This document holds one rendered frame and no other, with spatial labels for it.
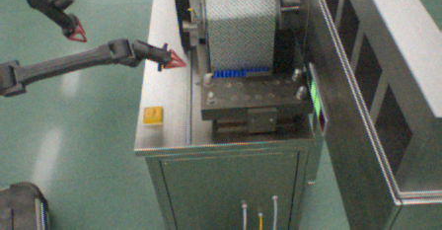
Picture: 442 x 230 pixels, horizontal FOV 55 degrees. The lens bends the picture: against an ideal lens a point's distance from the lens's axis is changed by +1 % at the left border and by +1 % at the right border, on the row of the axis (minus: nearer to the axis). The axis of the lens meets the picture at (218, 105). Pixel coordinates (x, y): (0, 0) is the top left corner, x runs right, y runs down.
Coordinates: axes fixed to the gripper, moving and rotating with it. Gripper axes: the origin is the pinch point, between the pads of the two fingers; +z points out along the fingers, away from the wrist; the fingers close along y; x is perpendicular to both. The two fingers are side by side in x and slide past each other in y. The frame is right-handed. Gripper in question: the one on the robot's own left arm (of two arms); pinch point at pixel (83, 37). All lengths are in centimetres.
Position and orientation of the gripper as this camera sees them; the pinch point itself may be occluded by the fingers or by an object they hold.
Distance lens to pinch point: 189.8
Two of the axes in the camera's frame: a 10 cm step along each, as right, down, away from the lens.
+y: -3.5, -6.6, 6.6
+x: -7.9, 5.9, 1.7
